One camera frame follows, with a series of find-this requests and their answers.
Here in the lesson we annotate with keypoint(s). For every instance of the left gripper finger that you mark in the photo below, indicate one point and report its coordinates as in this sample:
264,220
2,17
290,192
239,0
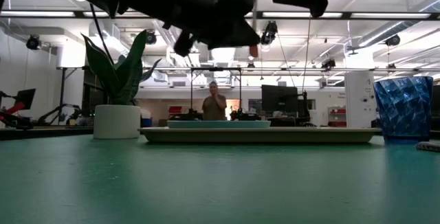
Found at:
184,45
237,36

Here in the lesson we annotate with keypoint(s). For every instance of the teal round plate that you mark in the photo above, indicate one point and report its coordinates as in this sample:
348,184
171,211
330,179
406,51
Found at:
220,124

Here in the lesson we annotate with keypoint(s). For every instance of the black background robot arm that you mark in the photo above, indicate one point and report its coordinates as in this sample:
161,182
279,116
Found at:
189,116
58,109
245,115

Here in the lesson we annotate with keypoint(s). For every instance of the beige plastic tray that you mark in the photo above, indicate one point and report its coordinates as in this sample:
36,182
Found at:
261,135

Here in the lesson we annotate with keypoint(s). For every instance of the blue faceted plastic cup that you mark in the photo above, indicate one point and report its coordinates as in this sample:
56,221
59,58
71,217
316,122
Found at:
404,110

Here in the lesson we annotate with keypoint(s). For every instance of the black ceiling spotlight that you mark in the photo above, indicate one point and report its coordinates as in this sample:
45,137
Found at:
269,33
393,40
33,42
328,64
151,38

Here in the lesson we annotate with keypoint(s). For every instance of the red storage bin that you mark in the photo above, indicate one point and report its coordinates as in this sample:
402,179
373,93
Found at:
175,109

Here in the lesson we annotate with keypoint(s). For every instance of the green artificial plant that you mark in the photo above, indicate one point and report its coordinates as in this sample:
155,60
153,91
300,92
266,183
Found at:
125,76

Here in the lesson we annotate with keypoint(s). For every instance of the person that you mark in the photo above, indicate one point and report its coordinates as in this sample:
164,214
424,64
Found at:
214,109

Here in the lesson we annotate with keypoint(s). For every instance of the large black monitor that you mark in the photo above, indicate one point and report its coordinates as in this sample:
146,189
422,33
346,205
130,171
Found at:
279,98

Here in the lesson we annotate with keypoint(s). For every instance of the blue storage bin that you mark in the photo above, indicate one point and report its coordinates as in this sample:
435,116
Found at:
146,122

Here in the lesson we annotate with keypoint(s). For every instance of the white plant pot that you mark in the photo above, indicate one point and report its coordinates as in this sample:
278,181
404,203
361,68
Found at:
117,122

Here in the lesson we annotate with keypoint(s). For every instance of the dark cabinet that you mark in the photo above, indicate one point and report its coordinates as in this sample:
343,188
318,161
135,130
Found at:
90,97

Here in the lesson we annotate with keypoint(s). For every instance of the shelf with red bins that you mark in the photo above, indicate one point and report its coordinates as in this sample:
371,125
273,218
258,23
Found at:
338,111

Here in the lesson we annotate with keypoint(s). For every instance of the white pillar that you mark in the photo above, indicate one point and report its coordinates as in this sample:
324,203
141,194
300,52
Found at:
359,107

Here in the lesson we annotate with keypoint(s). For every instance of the small black monitor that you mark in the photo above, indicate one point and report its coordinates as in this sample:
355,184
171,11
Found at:
25,97

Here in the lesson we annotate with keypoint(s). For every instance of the Acadia picture book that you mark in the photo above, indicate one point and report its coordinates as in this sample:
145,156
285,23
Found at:
429,146

